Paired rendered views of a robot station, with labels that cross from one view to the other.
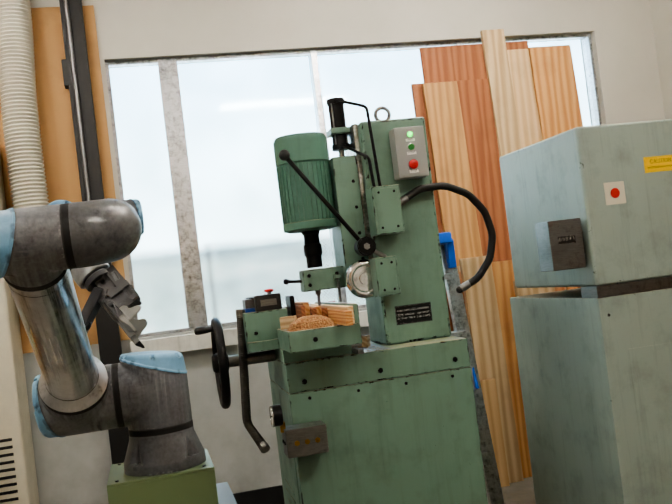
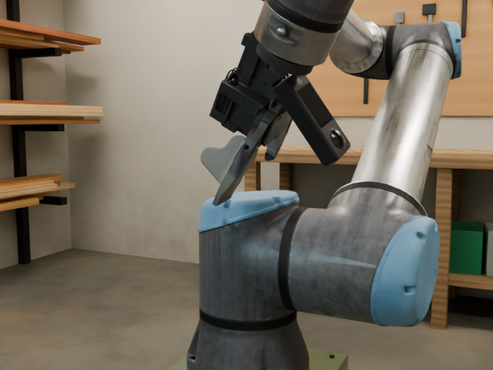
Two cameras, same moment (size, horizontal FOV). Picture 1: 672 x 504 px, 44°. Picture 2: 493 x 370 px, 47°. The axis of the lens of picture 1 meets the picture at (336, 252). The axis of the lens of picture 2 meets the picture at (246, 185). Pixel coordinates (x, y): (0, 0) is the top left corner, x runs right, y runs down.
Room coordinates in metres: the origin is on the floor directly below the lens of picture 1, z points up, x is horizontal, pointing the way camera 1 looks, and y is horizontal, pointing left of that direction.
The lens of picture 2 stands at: (2.66, 0.98, 1.03)
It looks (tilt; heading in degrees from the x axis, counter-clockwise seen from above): 7 degrees down; 218
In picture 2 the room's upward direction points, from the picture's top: straight up
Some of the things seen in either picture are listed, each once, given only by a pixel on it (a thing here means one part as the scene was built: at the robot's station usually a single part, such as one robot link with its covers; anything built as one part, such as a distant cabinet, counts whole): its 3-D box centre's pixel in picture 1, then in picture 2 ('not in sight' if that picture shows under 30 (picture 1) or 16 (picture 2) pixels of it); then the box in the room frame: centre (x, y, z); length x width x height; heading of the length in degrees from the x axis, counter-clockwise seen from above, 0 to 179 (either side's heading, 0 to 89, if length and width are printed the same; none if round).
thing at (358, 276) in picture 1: (364, 278); not in sight; (2.64, -0.08, 1.02); 0.12 x 0.03 x 0.12; 102
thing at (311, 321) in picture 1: (310, 321); not in sight; (2.43, 0.10, 0.92); 0.14 x 0.09 x 0.04; 102
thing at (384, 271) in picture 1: (384, 276); not in sight; (2.62, -0.14, 1.02); 0.09 x 0.07 x 0.12; 12
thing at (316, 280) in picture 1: (322, 281); not in sight; (2.74, 0.05, 1.03); 0.14 x 0.07 x 0.09; 102
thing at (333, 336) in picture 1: (292, 335); not in sight; (2.67, 0.17, 0.87); 0.61 x 0.30 x 0.06; 12
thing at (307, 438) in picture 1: (304, 439); not in sight; (2.45, 0.16, 0.58); 0.12 x 0.08 x 0.08; 102
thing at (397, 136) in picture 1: (408, 153); not in sight; (2.67, -0.27, 1.40); 0.10 x 0.06 x 0.16; 102
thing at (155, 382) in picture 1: (152, 387); (253, 249); (1.99, 0.47, 0.83); 0.17 x 0.15 x 0.18; 102
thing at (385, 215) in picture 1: (384, 210); not in sight; (2.63, -0.17, 1.22); 0.09 x 0.08 x 0.15; 102
